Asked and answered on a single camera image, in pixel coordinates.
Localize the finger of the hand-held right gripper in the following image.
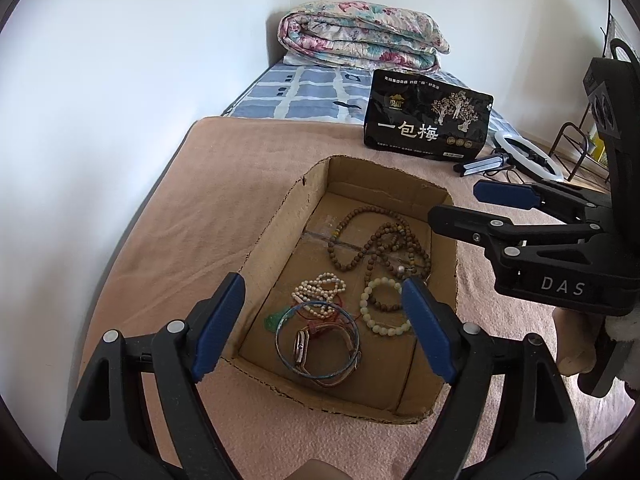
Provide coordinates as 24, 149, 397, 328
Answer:
473, 180, 613, 221
427, 204, 606, 261

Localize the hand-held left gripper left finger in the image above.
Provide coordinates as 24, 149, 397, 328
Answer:
57, 272, 247, 480

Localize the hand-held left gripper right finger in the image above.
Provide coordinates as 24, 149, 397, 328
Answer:
401, 277, 587, 480

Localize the thin blue bangle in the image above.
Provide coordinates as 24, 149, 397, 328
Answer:
276, 301, 362, 377

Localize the cream bead bracelet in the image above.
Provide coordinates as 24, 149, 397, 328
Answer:
360, 276, 413, 337

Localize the red strap wristwatch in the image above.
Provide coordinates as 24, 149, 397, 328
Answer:
292, 321, 362, 388

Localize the white pearl necklace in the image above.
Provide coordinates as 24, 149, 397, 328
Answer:
292, 271, 348, 318

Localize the cardboard box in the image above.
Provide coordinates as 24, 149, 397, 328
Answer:
220, 156, 460, 426

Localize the person's right hand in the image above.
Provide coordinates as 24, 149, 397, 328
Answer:
552, 307, 602, 377

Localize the black folded tripod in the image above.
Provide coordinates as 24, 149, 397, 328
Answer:
453, 154, 508, 177

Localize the dark metal rack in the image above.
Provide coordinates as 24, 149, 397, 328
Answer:
549, 122, 613, 183

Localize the black snack bag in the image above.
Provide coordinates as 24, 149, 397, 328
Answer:
363, 69, 494, 162

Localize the pink blanket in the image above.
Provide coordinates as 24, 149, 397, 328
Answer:
77, 116, 640, 480

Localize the thin metal clothes stand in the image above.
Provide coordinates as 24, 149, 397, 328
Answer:
600, 0, 618, 58

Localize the blue plaid bed sheet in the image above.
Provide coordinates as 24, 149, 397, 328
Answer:
220, 60, 521, 148

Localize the folded floral quilt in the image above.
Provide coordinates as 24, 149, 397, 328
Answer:
277, 1, 451, 72

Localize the black ring light cable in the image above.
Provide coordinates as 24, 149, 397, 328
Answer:
480, 166, 533, 187

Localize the red cord green pendant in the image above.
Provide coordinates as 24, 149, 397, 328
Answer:
264, 294, 351, 333

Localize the white ring light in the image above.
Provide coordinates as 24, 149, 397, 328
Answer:
492, 131, 566, 183

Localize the brown wooden bead necklace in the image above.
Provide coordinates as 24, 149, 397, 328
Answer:
327, 206, 432, 312

